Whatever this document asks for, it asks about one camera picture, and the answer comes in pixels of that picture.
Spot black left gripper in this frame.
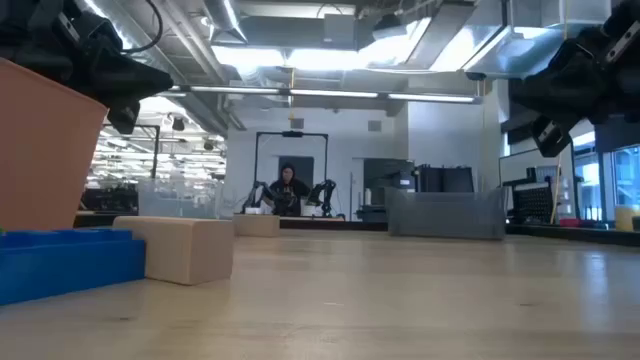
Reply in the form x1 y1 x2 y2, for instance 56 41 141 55
0 0 174 107

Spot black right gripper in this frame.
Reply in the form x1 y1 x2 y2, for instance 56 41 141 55
507 0 640 124

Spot plain wooden block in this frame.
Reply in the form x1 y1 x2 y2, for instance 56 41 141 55
112 215 235 286

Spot blue toy brick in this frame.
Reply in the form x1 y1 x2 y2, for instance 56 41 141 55
0 228 147 307

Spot notched wooden block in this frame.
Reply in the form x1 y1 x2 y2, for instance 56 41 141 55
232 213 281 238

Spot white board panel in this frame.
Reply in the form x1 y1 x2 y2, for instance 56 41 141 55
498 142 576 201

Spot orange plastic bin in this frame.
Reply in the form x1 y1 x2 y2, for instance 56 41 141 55
0 57 110 232

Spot black pegboard rack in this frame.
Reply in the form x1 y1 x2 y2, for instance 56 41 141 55
510 180 554 224

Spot clear plastic bin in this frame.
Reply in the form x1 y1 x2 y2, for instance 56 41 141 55
137 178 224 220

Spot black cabinets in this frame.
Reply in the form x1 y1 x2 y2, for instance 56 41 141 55
363 158 475 222

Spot yellow container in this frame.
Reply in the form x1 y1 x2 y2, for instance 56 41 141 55
614 205 640 233

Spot grey plastic bin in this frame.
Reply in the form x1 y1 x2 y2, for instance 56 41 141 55
384 187 507 240

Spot person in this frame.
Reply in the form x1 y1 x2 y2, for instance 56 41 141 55
269 162 312 217

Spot long ceiling light strip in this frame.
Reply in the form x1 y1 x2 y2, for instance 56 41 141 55
154 83 482 105

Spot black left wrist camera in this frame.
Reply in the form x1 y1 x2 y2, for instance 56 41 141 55
107 98 142 135

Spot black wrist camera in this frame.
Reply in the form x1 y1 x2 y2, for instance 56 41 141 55
107 98 142 135
530 114 574 159

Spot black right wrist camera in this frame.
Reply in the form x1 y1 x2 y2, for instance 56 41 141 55
530 114 574 159

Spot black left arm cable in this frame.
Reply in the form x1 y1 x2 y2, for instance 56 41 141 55
119 0 165 55

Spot black gantry frame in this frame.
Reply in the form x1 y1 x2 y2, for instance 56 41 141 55
254 130 330 217

